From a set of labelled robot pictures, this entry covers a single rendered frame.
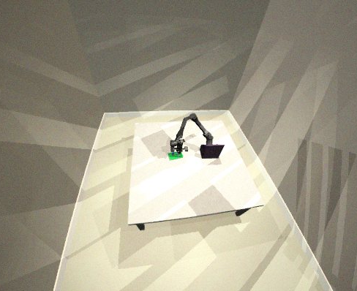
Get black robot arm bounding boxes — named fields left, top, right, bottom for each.
left=170, top=113, right=214, bottom=147

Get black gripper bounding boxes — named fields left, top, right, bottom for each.
left=170, top=145, right=188, bottom=154

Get green circuit board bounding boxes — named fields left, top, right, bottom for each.
left=168, top=152, right=183, bottom=160

